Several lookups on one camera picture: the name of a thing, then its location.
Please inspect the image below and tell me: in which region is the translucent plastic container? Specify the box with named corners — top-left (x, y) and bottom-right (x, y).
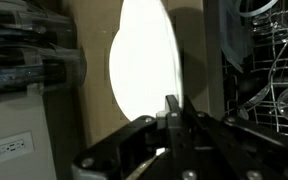
top-left (218, 0), bottom-right (280, 74)

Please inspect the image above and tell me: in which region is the wire dishwasher rack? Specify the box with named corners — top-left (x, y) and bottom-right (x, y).
top-left (221, 0), bottom-right (288, 138)

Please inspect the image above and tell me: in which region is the white dinner plate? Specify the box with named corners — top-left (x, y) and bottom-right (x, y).
top-left (108, 0), bottom-right (184, 122)

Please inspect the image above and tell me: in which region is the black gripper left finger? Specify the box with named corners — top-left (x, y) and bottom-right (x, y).
top-left (71, 94), bottom-right (186, 180)

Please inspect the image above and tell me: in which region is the clear glass food container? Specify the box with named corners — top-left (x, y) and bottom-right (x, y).
top-left (0, 43), bottom-right (88, 105)

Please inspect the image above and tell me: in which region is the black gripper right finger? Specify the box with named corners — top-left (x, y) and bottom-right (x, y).
top-left (182, 95), bottom-right (288, 180)

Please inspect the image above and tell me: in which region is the white wall outlet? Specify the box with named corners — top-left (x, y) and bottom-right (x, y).
top-left (0, 130), bottom-right (36, 165)

